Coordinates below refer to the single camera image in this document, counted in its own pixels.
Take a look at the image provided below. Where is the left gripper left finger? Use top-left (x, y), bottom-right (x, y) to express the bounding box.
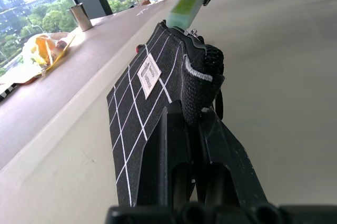
top-left (136, 101), bottom-right (197, 207)

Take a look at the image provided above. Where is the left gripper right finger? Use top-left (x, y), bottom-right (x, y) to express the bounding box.
top-left (196, 107), bottom-right (269, 206)

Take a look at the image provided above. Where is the green highlighter pen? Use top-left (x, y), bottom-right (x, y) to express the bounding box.
top-left (166, 0), bottom-right (212, 31)

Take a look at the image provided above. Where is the black white-grid pencil case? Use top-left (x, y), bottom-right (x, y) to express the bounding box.
top-left (106, 21), bottom-right (226, 208)

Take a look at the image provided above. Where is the clear bag of yellow items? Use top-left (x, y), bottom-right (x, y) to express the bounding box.
top-left (0, 32), bottom-right (77, 88)

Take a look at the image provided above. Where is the steel cup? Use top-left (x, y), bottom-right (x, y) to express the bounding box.
top-left (66, 2), bottom-right (94, 33)

